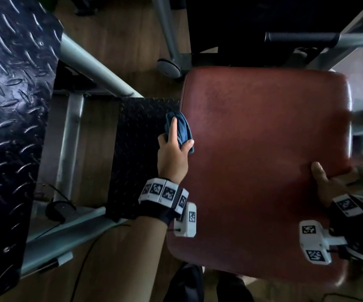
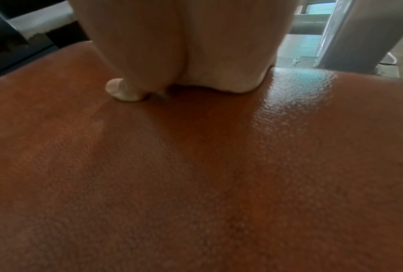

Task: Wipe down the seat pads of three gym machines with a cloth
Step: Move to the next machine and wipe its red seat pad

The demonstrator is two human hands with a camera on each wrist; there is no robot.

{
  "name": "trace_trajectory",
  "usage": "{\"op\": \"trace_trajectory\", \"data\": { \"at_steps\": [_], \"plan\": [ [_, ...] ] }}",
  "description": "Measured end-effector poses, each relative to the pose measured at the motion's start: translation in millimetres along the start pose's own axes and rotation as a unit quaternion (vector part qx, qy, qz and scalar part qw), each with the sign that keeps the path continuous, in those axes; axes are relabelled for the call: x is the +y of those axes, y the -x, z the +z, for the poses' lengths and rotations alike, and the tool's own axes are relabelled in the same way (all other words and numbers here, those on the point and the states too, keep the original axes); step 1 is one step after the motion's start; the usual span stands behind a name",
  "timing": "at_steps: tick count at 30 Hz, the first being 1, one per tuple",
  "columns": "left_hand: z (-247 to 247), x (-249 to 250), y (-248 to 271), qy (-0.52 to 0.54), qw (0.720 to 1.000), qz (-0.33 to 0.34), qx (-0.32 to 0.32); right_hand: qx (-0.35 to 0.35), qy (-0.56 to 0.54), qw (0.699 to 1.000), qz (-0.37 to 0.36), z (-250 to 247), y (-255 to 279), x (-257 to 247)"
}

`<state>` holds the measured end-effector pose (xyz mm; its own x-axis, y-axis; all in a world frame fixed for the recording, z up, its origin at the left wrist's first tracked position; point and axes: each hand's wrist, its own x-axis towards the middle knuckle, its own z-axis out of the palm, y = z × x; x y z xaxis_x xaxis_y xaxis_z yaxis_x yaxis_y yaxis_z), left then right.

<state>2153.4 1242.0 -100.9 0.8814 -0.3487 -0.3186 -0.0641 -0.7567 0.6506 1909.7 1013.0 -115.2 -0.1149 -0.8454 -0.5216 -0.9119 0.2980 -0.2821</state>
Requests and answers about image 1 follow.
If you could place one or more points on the person's left hand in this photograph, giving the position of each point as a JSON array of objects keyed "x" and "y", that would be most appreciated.
[{"x": 172, "y": 160}]

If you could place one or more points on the person's right hand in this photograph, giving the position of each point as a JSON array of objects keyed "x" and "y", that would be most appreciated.
[{"x": 329, "y": 188}]

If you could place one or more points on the blue cleaning cloth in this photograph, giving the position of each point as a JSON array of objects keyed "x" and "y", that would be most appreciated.
[{"x": 184, "y": 128}]

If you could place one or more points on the red square machine seat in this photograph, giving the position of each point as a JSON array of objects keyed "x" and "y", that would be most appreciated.
[{"x": 263, "y": 154}]

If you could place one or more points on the person's left forearm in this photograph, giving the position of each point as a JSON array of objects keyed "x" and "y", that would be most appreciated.
[{"x": 128, "y": 264}]

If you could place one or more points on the person's dark trousers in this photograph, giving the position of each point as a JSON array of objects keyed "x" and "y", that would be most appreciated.
[{"x": 184, "y": 286}]

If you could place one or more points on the right marker wristband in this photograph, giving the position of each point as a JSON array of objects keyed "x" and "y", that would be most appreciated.
[{"x": 351, "y": 213}]

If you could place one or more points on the marker wristband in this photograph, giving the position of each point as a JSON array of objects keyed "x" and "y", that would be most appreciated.
[
  {"x": 162, "y": 194},
  {"x": 351, "y": 213}
]

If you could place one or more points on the left marker wristband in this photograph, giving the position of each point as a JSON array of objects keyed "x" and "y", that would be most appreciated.
[{"x": 162, "y": 194}]

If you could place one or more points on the black weight stack shroud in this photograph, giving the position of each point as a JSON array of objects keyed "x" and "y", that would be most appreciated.
[{"x": 247, "y": 28}]

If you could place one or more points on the large black diamond plate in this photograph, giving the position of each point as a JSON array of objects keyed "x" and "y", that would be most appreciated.
[{"x": 11, "y": 122}]

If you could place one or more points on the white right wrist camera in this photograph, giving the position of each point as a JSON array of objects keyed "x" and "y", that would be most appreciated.
[{"x": 313, "y": 245}]

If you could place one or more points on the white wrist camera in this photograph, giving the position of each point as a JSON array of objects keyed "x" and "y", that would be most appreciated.
[
  {"x": 313, "y": 245},
  {"x": 186, "y": 221}
]

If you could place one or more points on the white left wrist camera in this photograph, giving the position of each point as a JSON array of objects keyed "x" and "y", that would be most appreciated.
[{"x": 186, "y": 221}]

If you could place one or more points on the grey wheeled machine frame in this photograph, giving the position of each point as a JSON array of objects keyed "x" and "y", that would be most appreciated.
[{"x": 168, "y": 67}]

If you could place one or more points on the silver tubular machine frame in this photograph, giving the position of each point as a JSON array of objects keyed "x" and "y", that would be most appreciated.
[{"x": 90, "y": 64}]

